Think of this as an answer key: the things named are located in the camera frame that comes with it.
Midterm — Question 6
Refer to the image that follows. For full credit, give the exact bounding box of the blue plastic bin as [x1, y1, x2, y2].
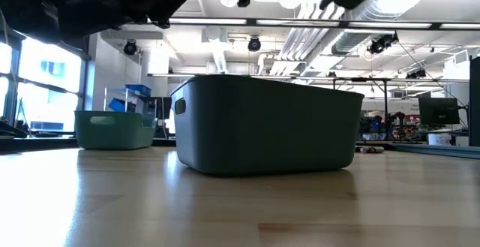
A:
[170, 74, 365, 176]

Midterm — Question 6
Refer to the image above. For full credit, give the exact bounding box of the green plastic bin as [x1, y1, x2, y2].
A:
[73, 110, 158, 151]

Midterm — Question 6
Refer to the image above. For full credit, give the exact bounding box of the black computer monitor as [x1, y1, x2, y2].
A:
[155, 96, 173, 121]
[418, 96, 461, 126]

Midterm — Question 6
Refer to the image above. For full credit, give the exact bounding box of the white shelf rack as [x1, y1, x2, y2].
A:
[103, 86, 152, 113]

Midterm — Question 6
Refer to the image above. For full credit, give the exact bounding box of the blue storage crate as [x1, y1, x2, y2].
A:
[124, 84, 152, 98]
[107, 97, 137, 113]

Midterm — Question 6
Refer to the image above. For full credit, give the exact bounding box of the black beam with light strips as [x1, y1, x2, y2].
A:
[164, 16, 480, 31]

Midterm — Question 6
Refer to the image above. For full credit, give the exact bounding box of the black angled stand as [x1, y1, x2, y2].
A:
[0, 119, 29, 140]

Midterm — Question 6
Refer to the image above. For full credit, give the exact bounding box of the dark partition panel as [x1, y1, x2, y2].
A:
[468, 55, 480, 147]

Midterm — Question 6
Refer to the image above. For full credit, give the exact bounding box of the round black camera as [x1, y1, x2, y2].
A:
[122, 39, 139, 56]
[247, 35, 263, 53]

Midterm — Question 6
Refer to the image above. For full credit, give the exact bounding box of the black camera cluster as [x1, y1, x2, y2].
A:
[406, 68, 428, 80]
[366, 32, 399, 56]

